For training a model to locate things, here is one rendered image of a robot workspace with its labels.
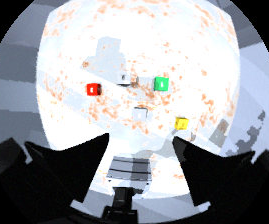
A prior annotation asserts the small green block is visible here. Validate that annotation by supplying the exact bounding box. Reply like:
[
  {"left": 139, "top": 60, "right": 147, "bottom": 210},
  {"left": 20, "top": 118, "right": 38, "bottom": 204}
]
[{"left": 154, "top": 76, "right": 169, "bottom": 92}]

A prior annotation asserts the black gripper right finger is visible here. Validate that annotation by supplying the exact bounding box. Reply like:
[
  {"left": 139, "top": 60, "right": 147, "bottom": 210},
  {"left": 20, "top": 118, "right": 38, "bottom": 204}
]
[{"left": 173, "top": 136, "right": 255, "bottom": 208}]

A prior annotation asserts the red block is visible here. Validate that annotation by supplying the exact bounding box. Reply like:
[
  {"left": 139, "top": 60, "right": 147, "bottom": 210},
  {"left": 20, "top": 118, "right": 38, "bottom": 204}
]
[{"left": 86, "top": 83, "right": 101, "bottom": 96}]

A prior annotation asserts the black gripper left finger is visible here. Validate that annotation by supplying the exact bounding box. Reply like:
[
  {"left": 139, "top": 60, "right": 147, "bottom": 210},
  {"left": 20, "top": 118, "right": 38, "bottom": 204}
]
[{"left": 24, "top": 132, "right": 110, "bottom": 204}]

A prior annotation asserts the small yellow block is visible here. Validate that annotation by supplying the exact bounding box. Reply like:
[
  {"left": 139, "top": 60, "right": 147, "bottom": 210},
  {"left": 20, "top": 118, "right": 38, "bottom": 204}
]
[{"left": 174, "top": 116, "right": 189, "bottom": 131}]

